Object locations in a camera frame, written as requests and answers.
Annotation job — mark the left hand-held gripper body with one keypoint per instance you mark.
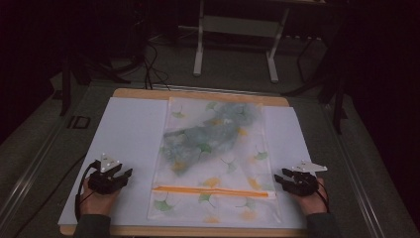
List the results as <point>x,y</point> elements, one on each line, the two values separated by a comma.
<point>105,181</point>

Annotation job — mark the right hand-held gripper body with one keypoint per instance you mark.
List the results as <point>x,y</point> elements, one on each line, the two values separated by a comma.
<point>305,183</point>

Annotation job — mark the leaf print mesh laundry bag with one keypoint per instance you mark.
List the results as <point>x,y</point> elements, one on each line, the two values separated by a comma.
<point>214,198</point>

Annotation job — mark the dark grey-green cloth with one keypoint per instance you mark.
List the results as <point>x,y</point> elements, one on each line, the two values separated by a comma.
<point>201,139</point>

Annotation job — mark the person's right hand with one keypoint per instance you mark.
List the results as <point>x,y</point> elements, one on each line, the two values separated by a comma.
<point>310,203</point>

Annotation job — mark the person's left hand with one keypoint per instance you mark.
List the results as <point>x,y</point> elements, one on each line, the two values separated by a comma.
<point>97,203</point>

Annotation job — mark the white table mat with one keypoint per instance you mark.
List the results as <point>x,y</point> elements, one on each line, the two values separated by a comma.
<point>132,132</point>

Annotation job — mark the wooden table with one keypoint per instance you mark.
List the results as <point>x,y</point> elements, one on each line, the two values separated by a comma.
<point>138,94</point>

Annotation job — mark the black metal stand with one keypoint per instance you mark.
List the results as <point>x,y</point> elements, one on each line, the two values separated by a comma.
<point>65,86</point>
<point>338,105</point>

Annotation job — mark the white metal desk frame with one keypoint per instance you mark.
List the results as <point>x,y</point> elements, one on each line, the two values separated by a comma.
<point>239,26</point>

